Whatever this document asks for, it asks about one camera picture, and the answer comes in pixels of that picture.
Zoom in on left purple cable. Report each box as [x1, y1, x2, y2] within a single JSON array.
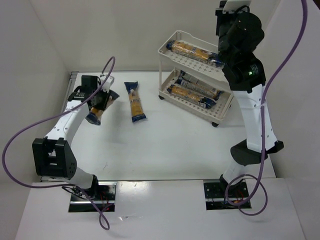
[[1, 56, 117, 231]]

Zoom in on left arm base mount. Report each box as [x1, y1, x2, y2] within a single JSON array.
[[65, 181, 117, 213]]

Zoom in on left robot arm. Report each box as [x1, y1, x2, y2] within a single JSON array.
[[32, 75, 118, 199]]

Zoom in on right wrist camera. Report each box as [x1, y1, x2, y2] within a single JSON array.
[[219, 0, 252, 13]]

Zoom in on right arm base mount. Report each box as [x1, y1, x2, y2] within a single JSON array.
[[203, 180, 249, 211]]

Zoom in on white two-tier shelf cart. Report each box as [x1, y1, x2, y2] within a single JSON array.
[[158, 30, 234, 127]]

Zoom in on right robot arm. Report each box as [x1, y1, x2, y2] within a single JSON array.
[[215, 1, 284, 195]]

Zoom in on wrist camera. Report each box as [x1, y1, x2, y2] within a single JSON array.
[[100, 75, 115, 93], [219, 0, 252, 13]]

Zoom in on purple cable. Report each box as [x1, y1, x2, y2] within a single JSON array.
[[224, 0, 308, 216], [1, 56, 117, 231]]

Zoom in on pasta bag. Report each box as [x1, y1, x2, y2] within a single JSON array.
[[166, 40, 225, 68], [175, 71, 224, 101], [85, 90, 120, 126], [166, 84, 216, 109], [124, 81, 147, 123]]

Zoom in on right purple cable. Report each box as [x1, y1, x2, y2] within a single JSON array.
[[224, 0, 308, 216]]

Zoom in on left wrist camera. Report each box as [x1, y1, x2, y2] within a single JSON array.
[[100, 75, 115, 93]]

